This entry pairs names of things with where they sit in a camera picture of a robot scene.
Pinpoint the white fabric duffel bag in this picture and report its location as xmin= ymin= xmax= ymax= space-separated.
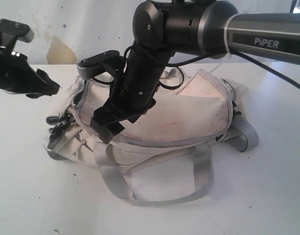
xmin=44 ymin=69 xmax=259 ymax=205

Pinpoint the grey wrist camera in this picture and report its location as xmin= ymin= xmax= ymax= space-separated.
xmin=77 ymin=50 xmax=123 ymax=80
xmin=0 ymin=19 xmax=34 ymax=53

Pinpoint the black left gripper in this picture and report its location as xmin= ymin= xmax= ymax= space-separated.
xmin=0 ymin=49 xmax=60 ymax=98

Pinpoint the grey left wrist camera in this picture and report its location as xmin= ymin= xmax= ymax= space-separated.
xmin=0 ymin=19 xmax=34 ymax=53

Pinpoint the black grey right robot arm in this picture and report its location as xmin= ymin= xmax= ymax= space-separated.
xmin=90 ymin=0 xmax=300 ymax=143

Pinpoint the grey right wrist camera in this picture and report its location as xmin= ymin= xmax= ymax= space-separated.
xmin=77 ymin=50 xmax=123 ymax=80

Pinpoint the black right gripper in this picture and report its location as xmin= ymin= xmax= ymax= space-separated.
xmin=90 ymin=45 xmax=173 ymax=144

